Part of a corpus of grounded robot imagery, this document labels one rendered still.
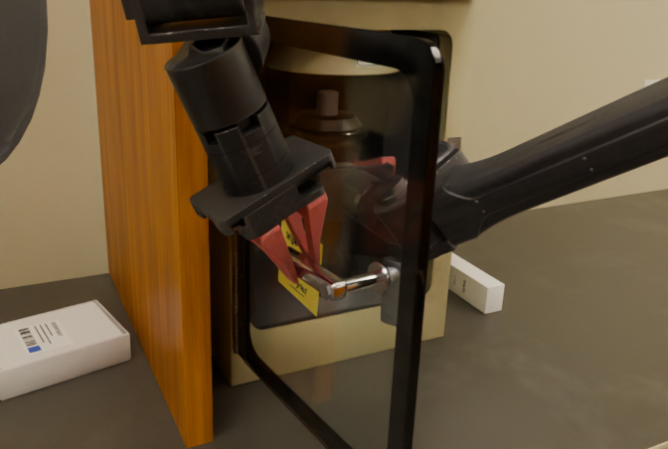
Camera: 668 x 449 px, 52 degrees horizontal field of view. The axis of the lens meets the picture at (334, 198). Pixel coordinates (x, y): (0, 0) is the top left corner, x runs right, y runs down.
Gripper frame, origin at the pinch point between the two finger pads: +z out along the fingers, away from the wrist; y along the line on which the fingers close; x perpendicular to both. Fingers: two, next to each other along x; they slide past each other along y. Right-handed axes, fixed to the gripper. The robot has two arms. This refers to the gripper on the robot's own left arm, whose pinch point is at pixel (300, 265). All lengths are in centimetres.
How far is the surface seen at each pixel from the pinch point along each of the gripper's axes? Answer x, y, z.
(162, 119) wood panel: -19.1, 0.4, -10.4
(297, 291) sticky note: -7.5, -1.0, 7.5
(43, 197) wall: -67, 13, 7
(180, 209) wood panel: -14.2, 3.9, -3.5
